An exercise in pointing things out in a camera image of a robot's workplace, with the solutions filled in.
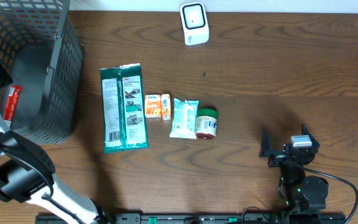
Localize green lidded jar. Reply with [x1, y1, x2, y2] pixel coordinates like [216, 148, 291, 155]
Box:
[196, 108, 218, 139]

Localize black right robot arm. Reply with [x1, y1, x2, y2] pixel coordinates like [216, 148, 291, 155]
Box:
[259, 124, 329, 223]

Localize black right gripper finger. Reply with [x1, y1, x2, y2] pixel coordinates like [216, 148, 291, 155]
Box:
[259, 128, 272, 157]
[301, 124, 318, 145]

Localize orange tissue pack cheeks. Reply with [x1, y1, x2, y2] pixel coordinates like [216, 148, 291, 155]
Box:
[161, 93, 171, 121]

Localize dark mesh basket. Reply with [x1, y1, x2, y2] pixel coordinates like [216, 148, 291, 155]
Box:
[0, 0, 83, 144]

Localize red snack bar wrapper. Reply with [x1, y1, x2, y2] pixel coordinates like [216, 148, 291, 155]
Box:
[3, 85, 22, 121]

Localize green white gloves package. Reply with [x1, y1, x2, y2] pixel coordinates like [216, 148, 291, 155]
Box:
[100, 63, 149, 154]

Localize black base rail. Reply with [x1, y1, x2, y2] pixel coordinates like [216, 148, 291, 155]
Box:
[35, 212, 347, 224]

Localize orange tissue pack enjoy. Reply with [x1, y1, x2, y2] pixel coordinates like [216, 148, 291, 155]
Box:
[145, 95, 162, 118]

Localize white barcode scanner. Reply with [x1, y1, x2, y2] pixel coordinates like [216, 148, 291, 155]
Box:
[180, 2, 209, 46]

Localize teal white wipes pack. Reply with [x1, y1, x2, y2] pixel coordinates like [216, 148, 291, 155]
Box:
[170, 98, 199, 139]

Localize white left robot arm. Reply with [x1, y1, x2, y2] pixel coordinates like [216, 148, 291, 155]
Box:
[0, 64, 116, 223]

